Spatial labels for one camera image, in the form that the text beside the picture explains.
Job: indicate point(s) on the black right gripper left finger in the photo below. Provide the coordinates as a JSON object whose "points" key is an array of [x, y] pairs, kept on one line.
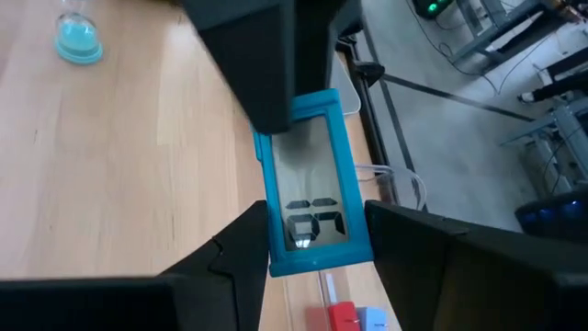
{"points": [[206, 294]]}

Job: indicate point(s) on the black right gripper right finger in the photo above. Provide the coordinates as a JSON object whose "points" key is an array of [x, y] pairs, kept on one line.
{"points": [[459, 285]]}

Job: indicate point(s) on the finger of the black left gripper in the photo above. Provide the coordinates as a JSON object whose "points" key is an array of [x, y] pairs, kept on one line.
{"points": [[257, 60]]}

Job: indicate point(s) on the lavender plastic block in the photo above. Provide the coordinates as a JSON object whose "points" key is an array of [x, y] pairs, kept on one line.
{"points": [[372, 322]]}

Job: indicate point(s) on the red plastic block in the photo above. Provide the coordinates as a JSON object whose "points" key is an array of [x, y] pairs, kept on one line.
{"points": [[342, 319]]}

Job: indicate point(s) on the blue digital timer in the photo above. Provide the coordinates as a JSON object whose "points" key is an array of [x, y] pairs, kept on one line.
{"points": [[312, 174]]}

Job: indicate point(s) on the mint green hourglass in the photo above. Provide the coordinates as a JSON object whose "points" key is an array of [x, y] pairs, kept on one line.
{"points": [[78, 46]]}

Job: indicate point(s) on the grey plastic bin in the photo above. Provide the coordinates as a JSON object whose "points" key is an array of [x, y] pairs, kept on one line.
{"points": [[347, 92]]}

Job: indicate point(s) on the clear plastic bin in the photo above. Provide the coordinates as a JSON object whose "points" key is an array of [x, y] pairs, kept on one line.
{"points": [[411, 184]]}

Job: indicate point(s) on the black device blue lights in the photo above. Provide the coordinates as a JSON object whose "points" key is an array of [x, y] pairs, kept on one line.
{"points": [[551, 220]]}

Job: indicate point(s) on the black device green light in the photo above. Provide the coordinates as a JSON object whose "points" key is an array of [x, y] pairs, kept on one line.
{"points": [[432, 8]]}

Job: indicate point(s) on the grey desk frame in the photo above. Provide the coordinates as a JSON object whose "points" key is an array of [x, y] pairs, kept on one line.
{"points": [[487, 32], [565, 119]]}

